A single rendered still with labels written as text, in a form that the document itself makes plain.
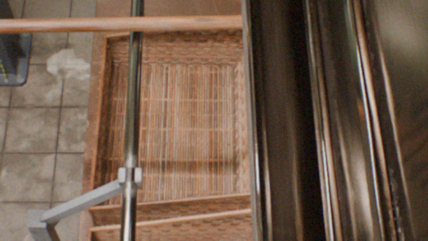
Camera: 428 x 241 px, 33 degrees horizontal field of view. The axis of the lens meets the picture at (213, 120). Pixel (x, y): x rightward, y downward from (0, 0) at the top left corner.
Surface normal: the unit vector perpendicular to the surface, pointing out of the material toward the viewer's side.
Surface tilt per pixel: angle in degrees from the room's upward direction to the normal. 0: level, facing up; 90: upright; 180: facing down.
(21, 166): 0
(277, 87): 11
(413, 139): 70
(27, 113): 0
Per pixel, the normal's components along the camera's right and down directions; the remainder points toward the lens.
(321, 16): -0.93, -0.17
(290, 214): 0.21, -0.49
